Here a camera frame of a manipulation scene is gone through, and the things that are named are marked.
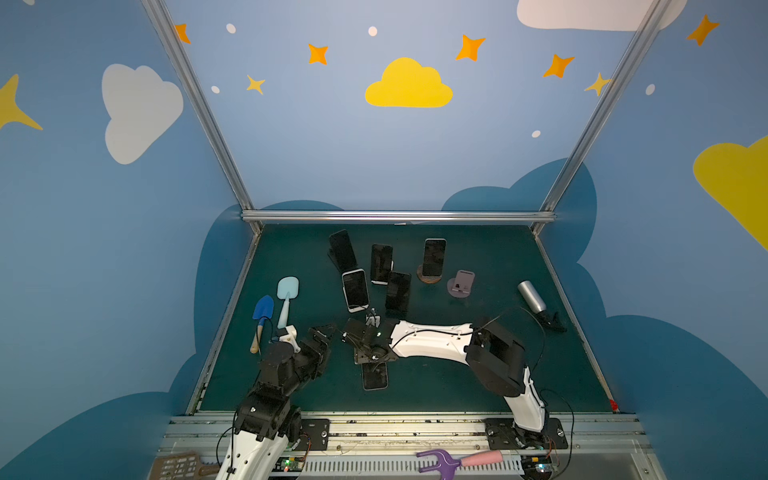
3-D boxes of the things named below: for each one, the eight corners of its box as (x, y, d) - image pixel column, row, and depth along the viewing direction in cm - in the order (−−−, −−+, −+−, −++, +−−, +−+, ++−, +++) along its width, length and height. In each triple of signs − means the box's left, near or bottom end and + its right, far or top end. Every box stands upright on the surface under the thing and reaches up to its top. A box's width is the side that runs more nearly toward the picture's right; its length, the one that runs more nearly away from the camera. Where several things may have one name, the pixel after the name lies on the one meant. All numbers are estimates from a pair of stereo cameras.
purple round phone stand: (448, 298, 104) (454, 281, 96) (447, 288, 107) (452, 270, 99) (468, 299, 104) (476, 281, 96) (466, 288, 107) (473, 270, 99)
